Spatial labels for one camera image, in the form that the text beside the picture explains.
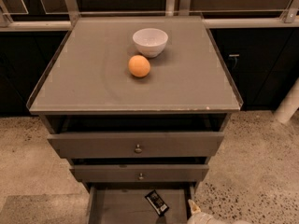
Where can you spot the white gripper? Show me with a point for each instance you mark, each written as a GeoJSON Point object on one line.
{"type": "Point", "coordinates": [204, 218]}

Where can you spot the black rxbar chocolate bar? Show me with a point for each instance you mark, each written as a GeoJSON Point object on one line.
{"type": "Point", "coordinates": [157, 203]}

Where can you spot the grey bottom drawer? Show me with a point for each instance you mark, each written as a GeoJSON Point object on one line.
{"type": "Point", "coordinates": [115, 204]}

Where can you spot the grey drawer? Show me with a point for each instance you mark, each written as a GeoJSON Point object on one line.
{"type": "Point", "coordinates": [115, 204]}
{"type": "Point", "coordinates": [136, 145]}
{"type": "Point", "coordinates": [139, 173]}

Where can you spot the grey top drawer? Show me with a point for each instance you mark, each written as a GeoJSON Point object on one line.
{"type": "Point", "coordinates": [136, 145]}

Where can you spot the grey middle drawer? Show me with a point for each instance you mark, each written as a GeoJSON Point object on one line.
{"type": "Point", "coordinates": [139, 173]}

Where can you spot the grey drawer cabinet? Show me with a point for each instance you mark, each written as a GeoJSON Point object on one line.
{"type": "Point", "coordinates": [88, 88]}

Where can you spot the white pipe leg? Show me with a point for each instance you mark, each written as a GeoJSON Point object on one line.
{"type": "Point", "coordinates": [289, 105]}

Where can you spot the orange fruit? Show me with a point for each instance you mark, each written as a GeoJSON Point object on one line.
{"type": "Point", "coordinates": [139, 66]}

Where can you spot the white ceramic bowl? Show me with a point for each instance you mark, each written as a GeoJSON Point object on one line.
{"type": "Point", "coordinates": [150, 42]}

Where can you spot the metal rail frame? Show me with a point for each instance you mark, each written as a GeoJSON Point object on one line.
{"type": "Point", "coordinates": [51, 15]}

